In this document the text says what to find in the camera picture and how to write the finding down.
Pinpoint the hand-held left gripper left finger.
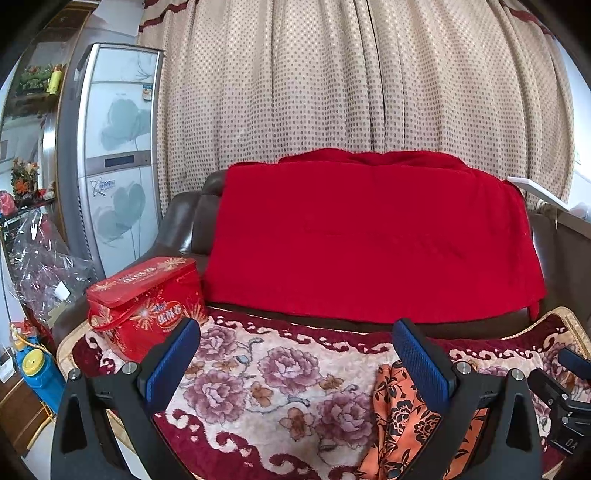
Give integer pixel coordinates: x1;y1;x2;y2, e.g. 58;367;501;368
50;318;201;480

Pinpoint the orange floral garment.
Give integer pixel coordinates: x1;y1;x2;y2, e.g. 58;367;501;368
358;362;490;480

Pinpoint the wooden display cabinet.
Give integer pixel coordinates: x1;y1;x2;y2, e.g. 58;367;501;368
0;0;100;222

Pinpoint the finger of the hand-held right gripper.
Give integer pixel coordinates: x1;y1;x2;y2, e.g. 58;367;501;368
560;348;591;374
529;368;583;414

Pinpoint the white window sill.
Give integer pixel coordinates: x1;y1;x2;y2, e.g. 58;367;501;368
505;176;573;210

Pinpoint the clear plastic wrap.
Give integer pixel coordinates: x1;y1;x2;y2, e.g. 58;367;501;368
9;226;100;324

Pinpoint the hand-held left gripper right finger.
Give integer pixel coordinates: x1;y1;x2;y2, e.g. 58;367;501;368
392;318;543;480

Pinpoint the brown leather sofa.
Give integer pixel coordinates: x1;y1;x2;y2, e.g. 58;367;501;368
51;170;591;352

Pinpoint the green plant ornament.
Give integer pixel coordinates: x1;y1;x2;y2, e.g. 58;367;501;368
18;65;51;90

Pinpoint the red gift tin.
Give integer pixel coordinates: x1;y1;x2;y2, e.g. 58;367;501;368
87;256;208;363

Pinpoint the blue toy with yellow cap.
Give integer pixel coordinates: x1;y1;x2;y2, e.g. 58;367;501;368
10;323;65;414

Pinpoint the white floral standing air conditioner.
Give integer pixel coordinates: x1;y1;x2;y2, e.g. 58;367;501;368
55;42;167;280

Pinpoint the floral plush blanket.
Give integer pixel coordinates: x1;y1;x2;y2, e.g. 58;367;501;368
71;307;591;480

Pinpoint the red blanket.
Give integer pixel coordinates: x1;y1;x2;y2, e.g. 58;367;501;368
203;148;548;324

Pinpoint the orange flower arrangement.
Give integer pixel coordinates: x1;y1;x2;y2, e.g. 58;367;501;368
10;157;40;204

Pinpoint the beige dotted curtain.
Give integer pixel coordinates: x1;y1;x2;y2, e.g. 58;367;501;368
137;0;575;217

